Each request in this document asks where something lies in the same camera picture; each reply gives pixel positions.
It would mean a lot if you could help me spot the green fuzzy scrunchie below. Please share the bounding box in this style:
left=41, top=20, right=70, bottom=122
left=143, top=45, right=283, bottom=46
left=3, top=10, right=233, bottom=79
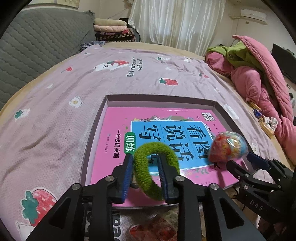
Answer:
left=133, top=141, right=181, bottom=202

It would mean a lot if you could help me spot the red toy egg packet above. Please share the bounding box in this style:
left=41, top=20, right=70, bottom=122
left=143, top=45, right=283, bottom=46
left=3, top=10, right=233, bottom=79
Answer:
left=208, top=132, right=248, bottom=163
left=129, top=208, right=179, bottom=241

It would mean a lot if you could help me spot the snack wrappers pile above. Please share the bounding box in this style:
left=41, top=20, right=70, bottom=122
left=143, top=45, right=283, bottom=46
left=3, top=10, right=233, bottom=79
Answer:
left=248, top=101, right=278, bottom=138

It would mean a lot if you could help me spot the pink and blue workbook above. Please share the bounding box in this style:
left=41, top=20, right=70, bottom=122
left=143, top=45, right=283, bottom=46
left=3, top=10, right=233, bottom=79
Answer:
left=90, top=106, right=241, bottom=208

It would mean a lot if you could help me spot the pink quilted duvet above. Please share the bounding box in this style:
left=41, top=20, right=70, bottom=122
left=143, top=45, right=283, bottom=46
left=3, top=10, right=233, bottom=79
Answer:
left=205, top=35, right=295, bottom=164

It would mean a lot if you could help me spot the grey cardboard tray box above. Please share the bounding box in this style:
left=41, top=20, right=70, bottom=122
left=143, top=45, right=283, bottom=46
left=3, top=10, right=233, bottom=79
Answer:
left=80, top=94, right=255, bottom=210

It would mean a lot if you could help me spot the pink strawberry print bedsheet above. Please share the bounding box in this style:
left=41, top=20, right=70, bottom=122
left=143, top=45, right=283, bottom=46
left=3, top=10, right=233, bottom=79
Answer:
left=1, top=46, right=278, bottom=240

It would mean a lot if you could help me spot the black television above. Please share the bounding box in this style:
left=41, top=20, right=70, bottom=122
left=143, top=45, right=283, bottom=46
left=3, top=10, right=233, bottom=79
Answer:
left=271, top=44, right=296, bottom=83

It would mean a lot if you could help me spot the green blanket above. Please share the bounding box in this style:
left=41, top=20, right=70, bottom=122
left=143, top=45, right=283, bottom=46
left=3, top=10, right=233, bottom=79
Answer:
left=207, top=41, right=263, bottom=71

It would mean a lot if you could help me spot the white air conditioner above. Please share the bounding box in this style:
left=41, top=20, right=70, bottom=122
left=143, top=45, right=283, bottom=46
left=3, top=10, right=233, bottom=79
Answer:
left=240, top=9, right=267, bottom=25

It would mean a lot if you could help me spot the white sheer curtain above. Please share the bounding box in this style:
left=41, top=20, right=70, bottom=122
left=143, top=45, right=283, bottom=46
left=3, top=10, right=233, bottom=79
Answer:
left=128, top=0, right=226, bottom=56

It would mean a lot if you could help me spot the stack of folded blankets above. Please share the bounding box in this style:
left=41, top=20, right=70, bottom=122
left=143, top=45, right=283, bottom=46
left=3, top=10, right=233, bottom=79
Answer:
left=93, top=18, right=138, bottom=43

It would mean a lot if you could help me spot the grey quilted headboard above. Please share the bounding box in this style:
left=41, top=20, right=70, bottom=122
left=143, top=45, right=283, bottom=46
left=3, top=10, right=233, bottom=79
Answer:
left=1, top=8, right=95, bottom=107

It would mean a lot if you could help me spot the floral wall painting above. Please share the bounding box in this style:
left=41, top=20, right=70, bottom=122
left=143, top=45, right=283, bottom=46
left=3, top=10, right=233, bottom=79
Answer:
left=29, top=0, right=80, bottom=9

